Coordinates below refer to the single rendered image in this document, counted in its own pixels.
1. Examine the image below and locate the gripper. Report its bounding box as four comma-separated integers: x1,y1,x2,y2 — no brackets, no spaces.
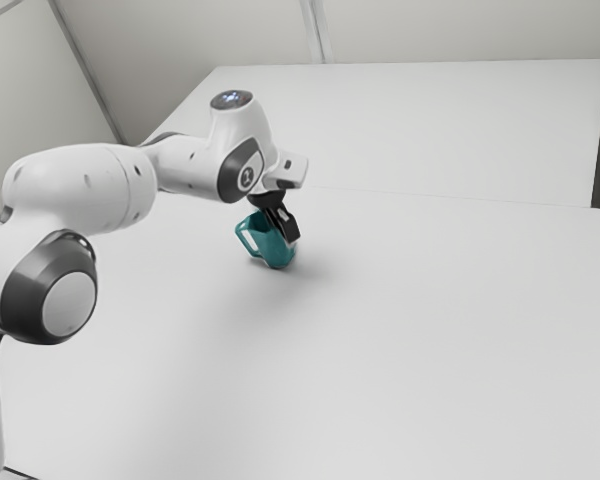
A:
246,187,302,245

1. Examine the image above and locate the teal faceted mug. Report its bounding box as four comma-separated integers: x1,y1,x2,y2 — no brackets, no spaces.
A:
233,209,298,270

